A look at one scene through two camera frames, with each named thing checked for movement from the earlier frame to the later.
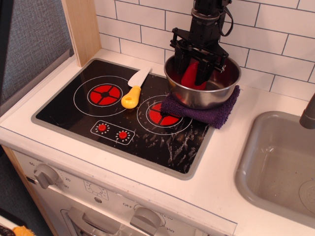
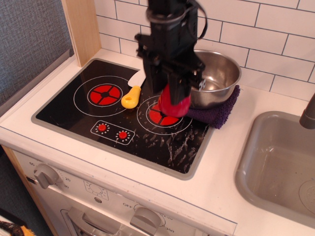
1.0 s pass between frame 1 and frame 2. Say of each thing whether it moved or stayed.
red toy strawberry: moved
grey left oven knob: stayed
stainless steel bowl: stayed
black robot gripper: moved
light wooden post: stayed
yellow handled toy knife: stayed
